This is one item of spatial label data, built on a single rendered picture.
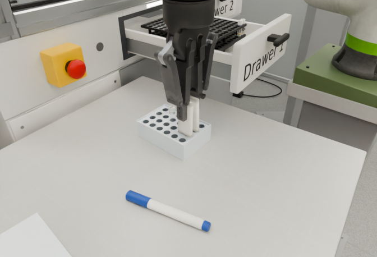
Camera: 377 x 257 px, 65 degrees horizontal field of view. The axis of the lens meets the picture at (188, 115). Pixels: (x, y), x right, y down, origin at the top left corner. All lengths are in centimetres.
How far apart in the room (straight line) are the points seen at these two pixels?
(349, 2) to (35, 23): 71
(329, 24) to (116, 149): 133
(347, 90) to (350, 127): 13
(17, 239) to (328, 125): 78
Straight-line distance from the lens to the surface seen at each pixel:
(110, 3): 77
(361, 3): 85
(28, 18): 65
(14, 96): 68
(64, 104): 74
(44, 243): 41
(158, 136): 56
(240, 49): 60
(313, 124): 93
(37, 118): 72
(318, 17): 165
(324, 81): 83
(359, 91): 82
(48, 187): 55
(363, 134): 91
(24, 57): 66
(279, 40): 69
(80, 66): 64
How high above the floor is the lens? 113
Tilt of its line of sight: 33 degrees down
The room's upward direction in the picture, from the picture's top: straight up
